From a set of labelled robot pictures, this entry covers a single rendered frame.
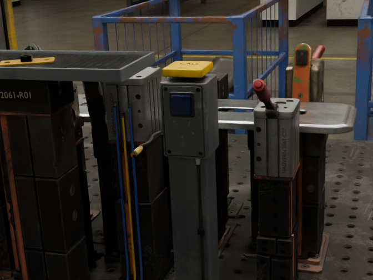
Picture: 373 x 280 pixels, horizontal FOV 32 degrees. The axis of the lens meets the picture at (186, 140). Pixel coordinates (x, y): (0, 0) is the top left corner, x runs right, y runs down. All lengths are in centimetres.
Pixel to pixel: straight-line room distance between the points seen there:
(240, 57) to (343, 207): 166
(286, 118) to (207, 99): 19
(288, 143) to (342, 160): 83
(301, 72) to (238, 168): 52
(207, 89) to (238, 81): 224
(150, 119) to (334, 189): 69
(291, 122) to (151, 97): 26
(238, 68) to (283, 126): 209
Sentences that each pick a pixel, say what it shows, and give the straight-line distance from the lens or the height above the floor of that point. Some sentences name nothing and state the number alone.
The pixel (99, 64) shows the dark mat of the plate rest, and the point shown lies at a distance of 98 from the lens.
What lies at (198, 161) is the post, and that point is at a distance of 94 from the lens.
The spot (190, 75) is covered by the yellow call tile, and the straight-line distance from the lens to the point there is 91.
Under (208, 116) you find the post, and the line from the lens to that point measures 93.
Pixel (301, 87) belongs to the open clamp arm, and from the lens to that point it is 138.
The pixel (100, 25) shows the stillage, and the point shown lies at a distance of 336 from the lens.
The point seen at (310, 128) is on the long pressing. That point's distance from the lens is 118.
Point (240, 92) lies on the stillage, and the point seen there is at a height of 58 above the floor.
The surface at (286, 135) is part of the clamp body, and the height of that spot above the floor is 102.
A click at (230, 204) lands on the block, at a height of 70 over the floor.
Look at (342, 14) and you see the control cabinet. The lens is 912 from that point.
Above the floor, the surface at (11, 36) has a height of 64.
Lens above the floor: 135
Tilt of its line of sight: 18 degrees down
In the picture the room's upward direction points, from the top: 3 degrees counter-clockwise
